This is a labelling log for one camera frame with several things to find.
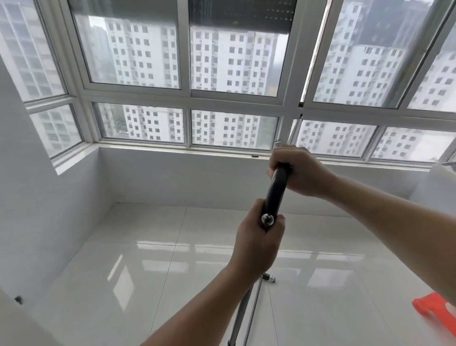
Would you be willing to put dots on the person's right hand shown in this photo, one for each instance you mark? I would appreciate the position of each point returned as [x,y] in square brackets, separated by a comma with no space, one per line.
[308,174]

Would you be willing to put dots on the person's left hand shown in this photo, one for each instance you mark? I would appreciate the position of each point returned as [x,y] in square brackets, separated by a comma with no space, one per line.
[254,246]

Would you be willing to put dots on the person's right fingers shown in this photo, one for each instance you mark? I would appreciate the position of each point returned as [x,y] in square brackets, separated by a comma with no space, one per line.
[279,157]

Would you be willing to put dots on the person's left thumb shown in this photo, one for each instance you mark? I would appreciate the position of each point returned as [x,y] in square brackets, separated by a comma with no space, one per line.
[280,226]

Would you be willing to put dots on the person's right forearm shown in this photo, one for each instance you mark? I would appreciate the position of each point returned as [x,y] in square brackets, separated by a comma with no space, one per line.
[399,228]

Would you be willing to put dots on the person's left forearm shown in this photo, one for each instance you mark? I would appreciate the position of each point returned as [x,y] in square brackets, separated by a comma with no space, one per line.
[210,306]

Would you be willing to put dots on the silver metal rod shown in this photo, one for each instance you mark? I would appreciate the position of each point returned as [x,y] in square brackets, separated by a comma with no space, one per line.
[257,306]

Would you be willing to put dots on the grey metal pole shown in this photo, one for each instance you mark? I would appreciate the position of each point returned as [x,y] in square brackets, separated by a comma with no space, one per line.
[239,320]

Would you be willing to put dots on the white high-rise buildings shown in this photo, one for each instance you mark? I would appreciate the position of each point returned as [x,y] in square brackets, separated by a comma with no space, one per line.
[231,60]

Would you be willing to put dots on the dark roller blind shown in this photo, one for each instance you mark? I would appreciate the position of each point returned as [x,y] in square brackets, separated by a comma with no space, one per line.
[242,14]

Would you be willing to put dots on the orange plastic object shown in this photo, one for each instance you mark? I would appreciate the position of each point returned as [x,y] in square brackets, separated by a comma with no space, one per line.
[433,310]

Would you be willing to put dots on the white window frame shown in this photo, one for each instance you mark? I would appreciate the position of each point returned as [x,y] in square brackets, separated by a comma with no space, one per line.
[235,99]

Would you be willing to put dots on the small black wall fitting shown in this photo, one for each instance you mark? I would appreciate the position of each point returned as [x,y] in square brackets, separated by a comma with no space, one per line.
[18,300]

